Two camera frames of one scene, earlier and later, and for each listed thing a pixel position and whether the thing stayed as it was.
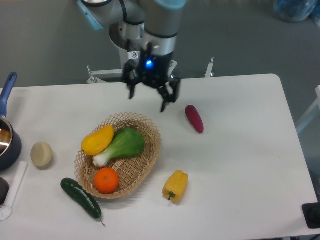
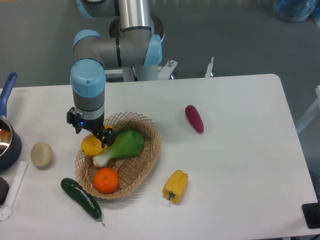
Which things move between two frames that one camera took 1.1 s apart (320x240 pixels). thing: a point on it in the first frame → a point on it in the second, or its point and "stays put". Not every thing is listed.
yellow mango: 97,140 stays put
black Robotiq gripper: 154,71 → 106,137
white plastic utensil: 5,212 stays put
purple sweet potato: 195,118 stays put
